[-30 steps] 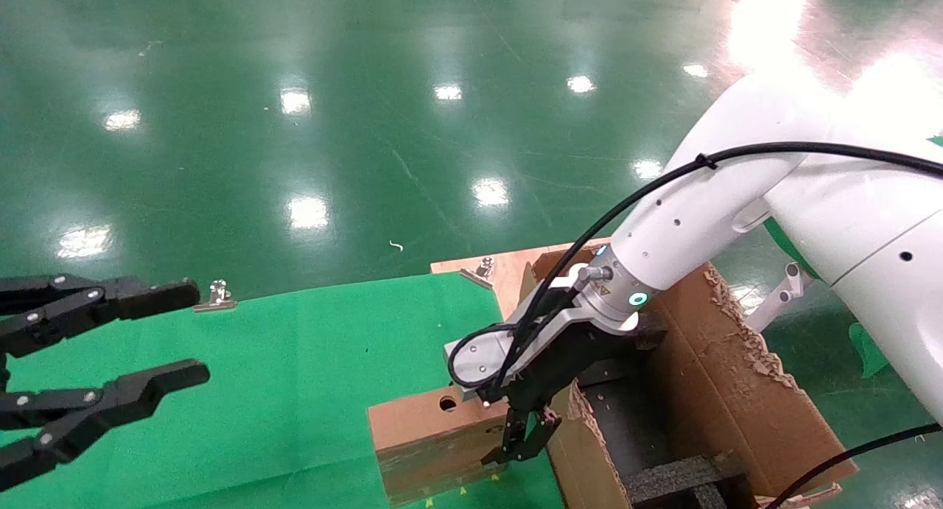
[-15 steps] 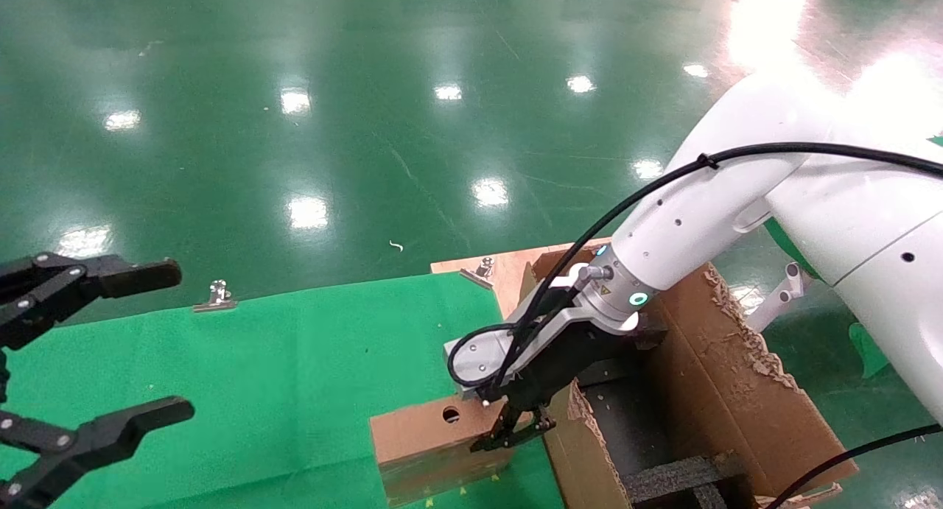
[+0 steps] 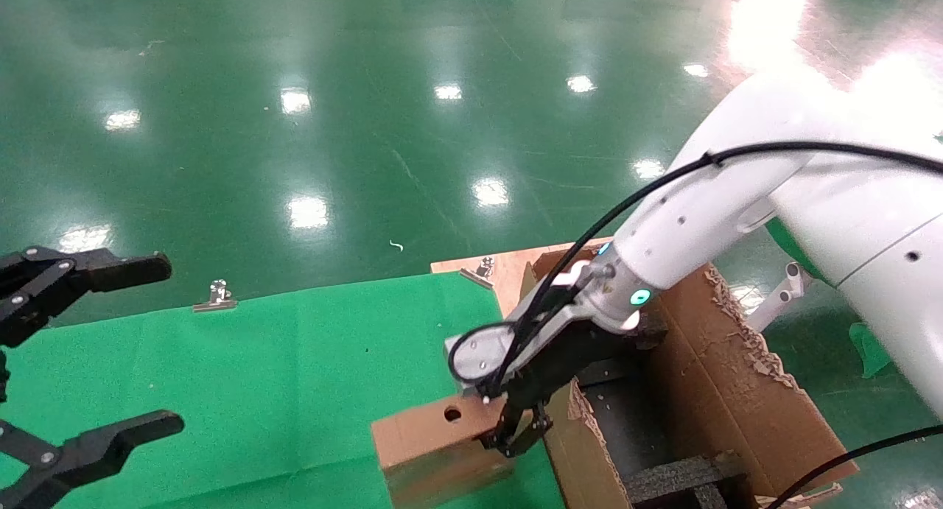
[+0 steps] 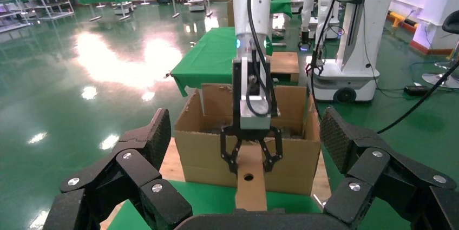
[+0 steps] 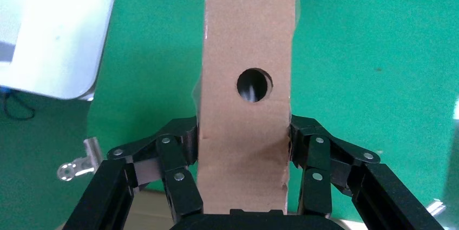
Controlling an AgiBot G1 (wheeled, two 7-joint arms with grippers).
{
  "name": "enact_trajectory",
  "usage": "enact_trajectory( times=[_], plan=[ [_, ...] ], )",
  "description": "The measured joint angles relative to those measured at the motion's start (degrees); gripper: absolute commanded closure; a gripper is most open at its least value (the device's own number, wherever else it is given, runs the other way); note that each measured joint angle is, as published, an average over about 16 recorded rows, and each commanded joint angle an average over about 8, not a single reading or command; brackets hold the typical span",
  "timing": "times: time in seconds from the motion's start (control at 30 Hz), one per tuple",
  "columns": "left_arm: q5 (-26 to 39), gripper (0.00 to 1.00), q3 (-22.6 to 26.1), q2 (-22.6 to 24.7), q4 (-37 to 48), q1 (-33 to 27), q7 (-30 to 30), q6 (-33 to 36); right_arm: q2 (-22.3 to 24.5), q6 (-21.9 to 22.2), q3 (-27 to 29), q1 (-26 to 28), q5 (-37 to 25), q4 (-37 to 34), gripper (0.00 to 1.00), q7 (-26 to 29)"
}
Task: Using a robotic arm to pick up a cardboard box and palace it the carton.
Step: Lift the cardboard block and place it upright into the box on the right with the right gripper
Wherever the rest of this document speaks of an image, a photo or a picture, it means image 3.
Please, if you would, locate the large green table cloth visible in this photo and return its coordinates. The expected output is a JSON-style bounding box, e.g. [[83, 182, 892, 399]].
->
[[0, 272, 568, 509]]

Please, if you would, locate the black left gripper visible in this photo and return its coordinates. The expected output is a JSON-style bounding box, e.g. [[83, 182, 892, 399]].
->
[[0, 246, 185, 509]]

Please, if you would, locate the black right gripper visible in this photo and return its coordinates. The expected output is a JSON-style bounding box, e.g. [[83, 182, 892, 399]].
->
[[483, 321, 636, 458]]

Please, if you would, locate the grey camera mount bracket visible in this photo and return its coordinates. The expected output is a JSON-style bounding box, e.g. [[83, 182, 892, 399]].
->
[[501, 262, 616, 381]]

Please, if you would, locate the small cardboard box with hole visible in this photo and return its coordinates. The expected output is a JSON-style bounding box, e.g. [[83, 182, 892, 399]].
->
[[371, 393, 546, 508]]

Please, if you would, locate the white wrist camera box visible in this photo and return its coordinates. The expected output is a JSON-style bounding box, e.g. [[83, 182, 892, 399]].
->
[[444, 321, 516, 392]]

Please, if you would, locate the black cable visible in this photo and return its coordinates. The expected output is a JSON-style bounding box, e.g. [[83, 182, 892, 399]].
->
[[446, 141, 943, 403], [766, 424, 943, 509]]

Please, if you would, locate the white metal table bracket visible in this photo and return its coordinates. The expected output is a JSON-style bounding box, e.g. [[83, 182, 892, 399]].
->
[[746, 262, 811, 334]]

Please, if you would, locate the smooth dark foam block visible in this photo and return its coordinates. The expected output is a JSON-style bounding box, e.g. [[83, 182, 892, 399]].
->
[[571, 358, 667, 488]]

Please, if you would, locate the textured dark foam strip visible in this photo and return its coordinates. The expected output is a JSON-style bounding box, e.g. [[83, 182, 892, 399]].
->
[[625, 452, 754, 509]]

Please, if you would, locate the large brown cardboard carton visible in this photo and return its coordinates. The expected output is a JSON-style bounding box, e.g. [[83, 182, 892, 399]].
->
[[431, 240, 859, 509]]

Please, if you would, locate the metal binder clip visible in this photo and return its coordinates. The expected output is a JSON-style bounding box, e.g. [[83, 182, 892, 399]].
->
[[458, 255, 496, 290], [193, 279, 238, 313]]

